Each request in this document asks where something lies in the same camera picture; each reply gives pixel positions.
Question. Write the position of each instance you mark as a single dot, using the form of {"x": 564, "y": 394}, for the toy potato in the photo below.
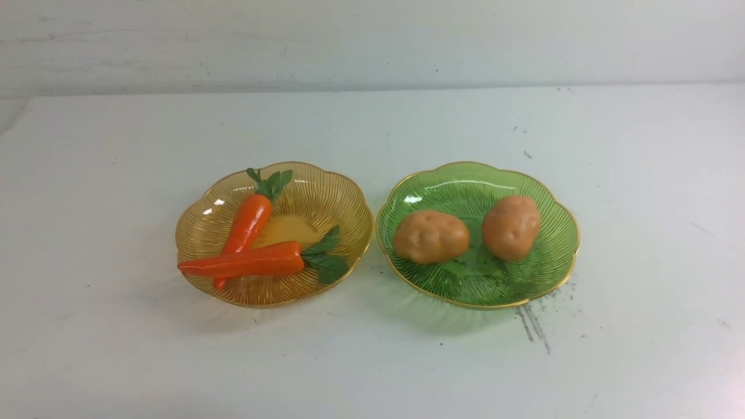
{"x": 511, "y": 227}
{"x": 431, "y": 237}

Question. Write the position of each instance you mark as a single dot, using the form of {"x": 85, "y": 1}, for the orange toy carrot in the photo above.
{"x": 280, "y": 259}
{"x": 254, "y": 212}

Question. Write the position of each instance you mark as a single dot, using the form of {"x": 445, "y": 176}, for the yellow ribbed plastic plate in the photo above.
{"x": 313, "y": 202}

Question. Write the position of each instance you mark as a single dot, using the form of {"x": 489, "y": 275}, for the green ribbed plastic plate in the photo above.
{"x": 478, "y": 279}

